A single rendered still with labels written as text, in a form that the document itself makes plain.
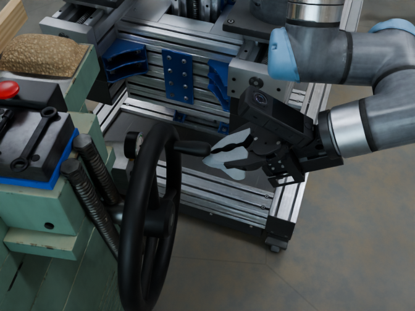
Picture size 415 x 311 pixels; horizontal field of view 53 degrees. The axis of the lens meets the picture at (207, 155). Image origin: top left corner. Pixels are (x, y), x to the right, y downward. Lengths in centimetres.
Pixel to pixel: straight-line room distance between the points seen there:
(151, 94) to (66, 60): 57
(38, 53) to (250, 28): 46
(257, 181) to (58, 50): 87
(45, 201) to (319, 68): 40
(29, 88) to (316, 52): 38
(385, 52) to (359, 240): 109
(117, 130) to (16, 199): 110
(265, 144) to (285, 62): 12
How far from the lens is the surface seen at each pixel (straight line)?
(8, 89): 55
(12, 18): 88
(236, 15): 102
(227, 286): 146
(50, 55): 76
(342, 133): 58
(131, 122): 162
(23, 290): 69
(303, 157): 63
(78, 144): 53
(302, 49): 60
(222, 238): 154
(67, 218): 54
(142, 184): 50
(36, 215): 55
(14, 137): 52
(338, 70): 61
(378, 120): 57
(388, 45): 63
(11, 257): 64
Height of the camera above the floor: 135
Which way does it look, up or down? 50 degrees down
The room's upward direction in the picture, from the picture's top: straight up
